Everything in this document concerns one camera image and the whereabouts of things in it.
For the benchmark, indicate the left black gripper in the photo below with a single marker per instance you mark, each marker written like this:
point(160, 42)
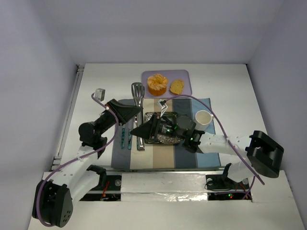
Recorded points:
point(114, 111)

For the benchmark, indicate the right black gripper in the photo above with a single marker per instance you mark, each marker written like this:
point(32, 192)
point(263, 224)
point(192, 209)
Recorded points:
point(154, 127)

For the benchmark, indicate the slice of bread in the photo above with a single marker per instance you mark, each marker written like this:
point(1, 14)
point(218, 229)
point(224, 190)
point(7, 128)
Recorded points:
point(177, 87)

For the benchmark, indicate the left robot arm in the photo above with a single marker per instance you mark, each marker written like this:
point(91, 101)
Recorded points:
point(58, 193)

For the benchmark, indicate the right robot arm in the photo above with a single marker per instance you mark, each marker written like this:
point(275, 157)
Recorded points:
point(259, 154)

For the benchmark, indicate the black floral square plate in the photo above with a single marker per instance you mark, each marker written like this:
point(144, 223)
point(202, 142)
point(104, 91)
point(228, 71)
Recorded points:
point(168, 141)

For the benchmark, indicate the striped cloth placemat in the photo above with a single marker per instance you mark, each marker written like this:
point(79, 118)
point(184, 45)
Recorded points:
point(162, 156)

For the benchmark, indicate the orange bundt cake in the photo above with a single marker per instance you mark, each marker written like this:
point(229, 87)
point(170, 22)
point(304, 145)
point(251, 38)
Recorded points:
point(157, 84)

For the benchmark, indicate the white ceramic mug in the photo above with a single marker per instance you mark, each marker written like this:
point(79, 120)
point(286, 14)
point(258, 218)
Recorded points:
point(202, 120)

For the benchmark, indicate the lavender serving tray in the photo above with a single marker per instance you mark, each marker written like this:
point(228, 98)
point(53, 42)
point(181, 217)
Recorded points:
point(171, 75)

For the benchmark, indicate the foil covered front panel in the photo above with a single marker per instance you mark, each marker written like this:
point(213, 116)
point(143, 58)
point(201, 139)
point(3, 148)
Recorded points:
point(163, 187)

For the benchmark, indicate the spoon with teal handle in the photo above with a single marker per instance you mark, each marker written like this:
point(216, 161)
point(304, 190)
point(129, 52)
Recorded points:
point(137, 136)

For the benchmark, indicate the fork with teal handle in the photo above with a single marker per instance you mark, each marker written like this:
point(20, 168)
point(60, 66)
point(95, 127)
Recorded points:
point(123, 137)

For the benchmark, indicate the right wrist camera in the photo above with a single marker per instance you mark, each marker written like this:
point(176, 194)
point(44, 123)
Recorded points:
point(163, 106)

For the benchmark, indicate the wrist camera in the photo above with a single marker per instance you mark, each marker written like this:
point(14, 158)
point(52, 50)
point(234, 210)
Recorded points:
point(163, 106)
point(99, 94)

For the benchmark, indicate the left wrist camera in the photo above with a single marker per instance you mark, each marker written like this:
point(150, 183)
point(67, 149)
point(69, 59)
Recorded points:
point(99, 94)

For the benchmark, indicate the aluminium frame rail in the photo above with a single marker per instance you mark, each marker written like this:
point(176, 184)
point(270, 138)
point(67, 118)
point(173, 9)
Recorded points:
point(65, 128)

